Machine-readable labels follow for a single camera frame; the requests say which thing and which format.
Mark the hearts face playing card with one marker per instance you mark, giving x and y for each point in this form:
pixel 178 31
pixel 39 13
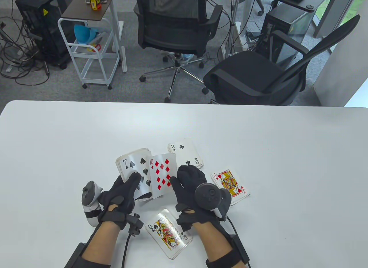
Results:
pixel 230 186

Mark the spades face playing card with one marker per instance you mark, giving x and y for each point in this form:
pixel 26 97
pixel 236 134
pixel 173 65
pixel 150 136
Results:
pixel 166 233

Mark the person's right hand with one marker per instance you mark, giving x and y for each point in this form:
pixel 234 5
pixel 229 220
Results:
pixel 187 187

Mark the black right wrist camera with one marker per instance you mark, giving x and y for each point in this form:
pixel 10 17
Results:
pixel 184 224

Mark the black computer tower yellow sticker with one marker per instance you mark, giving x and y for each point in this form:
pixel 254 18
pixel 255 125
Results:
pixel 43 34

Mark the person's right forearm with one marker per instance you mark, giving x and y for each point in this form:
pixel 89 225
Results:
pixel 212 245

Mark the small black power adapter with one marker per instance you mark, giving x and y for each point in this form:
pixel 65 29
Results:
pixel 253 35

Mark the blue plastic bowl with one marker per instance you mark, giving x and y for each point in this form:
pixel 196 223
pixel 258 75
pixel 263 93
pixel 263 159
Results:
pixel 83 33

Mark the yellow and red packet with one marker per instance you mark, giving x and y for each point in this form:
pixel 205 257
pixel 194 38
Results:
pixel 93 1

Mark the grey left hand controller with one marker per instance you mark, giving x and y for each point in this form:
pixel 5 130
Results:
pixel 89 193

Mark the dark office desk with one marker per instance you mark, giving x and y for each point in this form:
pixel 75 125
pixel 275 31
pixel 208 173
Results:
pixel 316 0

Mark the black mesh back office chair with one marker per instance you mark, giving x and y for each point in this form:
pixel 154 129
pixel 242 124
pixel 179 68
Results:
pixel 172 34

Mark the pile of face-up clubs cards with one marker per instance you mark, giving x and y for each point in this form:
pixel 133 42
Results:
pixel 184 152

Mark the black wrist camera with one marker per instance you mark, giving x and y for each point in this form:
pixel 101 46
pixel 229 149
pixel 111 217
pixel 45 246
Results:
pixel 135 224
pixel 184 224

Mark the stack of red-backed playing cards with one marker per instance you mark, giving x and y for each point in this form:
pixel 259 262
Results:
pixel 129 161

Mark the black chair base with casters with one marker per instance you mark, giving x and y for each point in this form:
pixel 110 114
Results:
pixel 260 12

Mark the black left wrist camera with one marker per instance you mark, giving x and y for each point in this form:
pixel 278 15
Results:
pixel 135 224

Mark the brown top white side table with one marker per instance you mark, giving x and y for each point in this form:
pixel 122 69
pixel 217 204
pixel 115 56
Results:
pixel 83 6

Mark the black glass side computer tower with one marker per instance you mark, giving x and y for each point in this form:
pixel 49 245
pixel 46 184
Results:
pixel 299 22

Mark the person's left forearm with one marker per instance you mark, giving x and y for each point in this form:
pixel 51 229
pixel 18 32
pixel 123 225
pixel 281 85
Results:
pixel 100 242

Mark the person's left hand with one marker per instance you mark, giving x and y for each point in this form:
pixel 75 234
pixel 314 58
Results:
pixel 120 201

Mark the black padded office chair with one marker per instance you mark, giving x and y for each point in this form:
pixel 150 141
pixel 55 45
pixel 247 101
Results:
pixel 247 69

